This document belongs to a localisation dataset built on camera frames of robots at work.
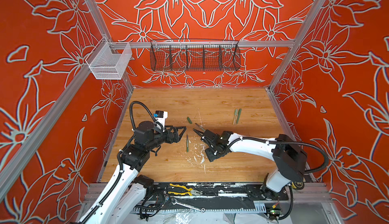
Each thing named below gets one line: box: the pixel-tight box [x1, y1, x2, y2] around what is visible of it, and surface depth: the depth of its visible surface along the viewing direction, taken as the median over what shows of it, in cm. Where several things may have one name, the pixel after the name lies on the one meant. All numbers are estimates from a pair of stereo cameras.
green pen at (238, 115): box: [236, 108, 242, 125], surface depth 106 cm
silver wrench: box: [171, 197, 206, 214], surface depth 71 cm
